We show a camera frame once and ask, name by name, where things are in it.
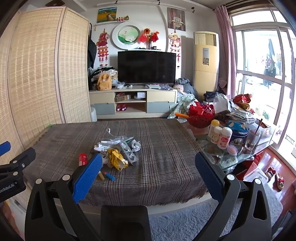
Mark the clear plastic container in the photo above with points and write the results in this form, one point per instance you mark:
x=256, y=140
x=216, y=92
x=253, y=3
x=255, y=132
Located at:
x=266, y=129

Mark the white plastic bag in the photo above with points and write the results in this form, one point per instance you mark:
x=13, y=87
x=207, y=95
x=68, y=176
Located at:
x=220, y=102

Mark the dark red painting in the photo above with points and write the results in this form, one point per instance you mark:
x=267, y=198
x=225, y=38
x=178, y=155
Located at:
x=176, y=19

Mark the green floral cloth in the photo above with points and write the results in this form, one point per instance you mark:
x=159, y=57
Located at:
x=182, y=104

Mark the small white bottle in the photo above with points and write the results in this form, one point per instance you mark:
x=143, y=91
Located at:
x=217, y=135

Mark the red slippers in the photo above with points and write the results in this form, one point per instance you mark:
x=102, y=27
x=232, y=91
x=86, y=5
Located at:
x=121, y=107

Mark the cream television cabinet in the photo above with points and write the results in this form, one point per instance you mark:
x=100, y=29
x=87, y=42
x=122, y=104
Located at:
x=159, y=96

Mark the pile of grey clothes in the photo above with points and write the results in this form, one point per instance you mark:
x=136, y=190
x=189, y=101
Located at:
x=185, y=87

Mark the red plastic basket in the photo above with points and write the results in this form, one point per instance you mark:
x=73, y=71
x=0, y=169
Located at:
x=200, y=115

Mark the yellow plush backpack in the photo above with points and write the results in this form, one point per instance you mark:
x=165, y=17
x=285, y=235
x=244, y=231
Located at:
x=104, y=82

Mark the yellow crumpled wrapper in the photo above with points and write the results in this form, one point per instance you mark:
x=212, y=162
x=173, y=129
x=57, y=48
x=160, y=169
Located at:
x=115, y=158

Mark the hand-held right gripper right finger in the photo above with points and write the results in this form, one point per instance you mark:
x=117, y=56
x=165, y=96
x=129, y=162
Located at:
x=208, y=177

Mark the white printed paper wrapper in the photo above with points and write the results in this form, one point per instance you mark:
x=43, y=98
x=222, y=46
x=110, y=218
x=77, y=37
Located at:
x=101, y=146

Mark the white bottle pink label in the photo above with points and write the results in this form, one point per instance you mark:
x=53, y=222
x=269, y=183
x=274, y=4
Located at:
x=224, y=139

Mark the clear glass cup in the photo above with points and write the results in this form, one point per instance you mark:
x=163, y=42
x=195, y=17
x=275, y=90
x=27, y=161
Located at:
x=252, y=140

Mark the red hanging ornament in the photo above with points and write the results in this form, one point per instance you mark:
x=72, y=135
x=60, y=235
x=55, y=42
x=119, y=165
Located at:
x=103, y=46

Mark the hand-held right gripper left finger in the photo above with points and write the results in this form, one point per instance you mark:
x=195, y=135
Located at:
x=87, y=177

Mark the pink hanging ornament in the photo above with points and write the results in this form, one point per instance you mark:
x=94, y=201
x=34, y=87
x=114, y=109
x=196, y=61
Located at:
x=175, y=42

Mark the cream standing air conditioner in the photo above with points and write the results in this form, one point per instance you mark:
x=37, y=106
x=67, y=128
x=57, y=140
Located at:
x=205, y=69

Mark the clear storage box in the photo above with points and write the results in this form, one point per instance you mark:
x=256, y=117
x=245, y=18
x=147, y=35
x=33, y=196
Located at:
x=255, y=176

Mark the white cylinder bin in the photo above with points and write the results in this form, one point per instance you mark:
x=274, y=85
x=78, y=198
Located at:
x=93, y=114

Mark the white bottle yellow cap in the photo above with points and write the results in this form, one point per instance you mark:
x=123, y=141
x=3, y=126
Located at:
x=213, y=129

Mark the red flower decoration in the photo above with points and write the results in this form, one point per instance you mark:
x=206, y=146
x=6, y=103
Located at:
x=149, y=37

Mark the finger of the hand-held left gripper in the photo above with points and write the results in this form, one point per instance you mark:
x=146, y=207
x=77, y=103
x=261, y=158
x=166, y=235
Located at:
x=22, y=157
x=4, y=148

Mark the grey fringed tablecloth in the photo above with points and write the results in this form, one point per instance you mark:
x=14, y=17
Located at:
x=157, y=148

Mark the round green wall plate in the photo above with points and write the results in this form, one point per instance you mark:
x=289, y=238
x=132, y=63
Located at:
x=126, y=36

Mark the red and beige sandal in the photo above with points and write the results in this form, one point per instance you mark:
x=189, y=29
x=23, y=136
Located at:
x=279, y=182
x=271, y=173

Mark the clear plastic packaging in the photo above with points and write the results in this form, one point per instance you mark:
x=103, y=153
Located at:
x=120, y=140

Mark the bamboo folding screen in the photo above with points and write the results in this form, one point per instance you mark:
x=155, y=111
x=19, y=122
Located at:
x=37, y=69

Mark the blue round tin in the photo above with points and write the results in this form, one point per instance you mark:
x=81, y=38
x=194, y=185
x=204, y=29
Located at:
x=238, y=134

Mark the grey shaggy carpet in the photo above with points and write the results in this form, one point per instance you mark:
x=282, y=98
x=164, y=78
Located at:
x=185, y=222

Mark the white framed window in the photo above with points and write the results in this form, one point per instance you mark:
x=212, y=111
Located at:
x=239, y=69

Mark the black television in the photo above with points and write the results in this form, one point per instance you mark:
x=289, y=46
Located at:
x=145, y=67

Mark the dark hanging jacket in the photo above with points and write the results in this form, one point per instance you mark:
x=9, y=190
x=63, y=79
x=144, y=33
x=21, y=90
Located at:
x=91, y=53

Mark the orange tube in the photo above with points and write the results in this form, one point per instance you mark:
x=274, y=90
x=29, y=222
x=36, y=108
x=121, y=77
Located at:
x=181, y=114

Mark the dark grey waste bin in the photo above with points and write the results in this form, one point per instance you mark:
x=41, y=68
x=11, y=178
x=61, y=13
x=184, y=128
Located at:
x=124, y=224

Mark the pink hairbrush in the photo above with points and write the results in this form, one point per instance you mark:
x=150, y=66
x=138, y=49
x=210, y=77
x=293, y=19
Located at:
x=233, y=149

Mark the wall shelf with figurines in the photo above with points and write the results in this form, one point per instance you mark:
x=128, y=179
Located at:
x=120, y=20

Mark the yellow landscape painting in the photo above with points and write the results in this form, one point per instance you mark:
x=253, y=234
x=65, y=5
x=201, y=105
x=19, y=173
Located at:
x=106, y=14

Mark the pile of mixed clothes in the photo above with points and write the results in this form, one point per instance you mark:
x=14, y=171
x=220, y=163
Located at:
x=108, y=73

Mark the pink curtain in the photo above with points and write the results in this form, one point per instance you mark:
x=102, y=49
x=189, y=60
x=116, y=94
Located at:
x=225, y=46

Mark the red box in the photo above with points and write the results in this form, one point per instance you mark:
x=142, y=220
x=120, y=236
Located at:
x=253, y=162

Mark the crumpled silver foil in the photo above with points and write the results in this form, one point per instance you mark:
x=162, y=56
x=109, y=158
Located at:
x=136, y=145

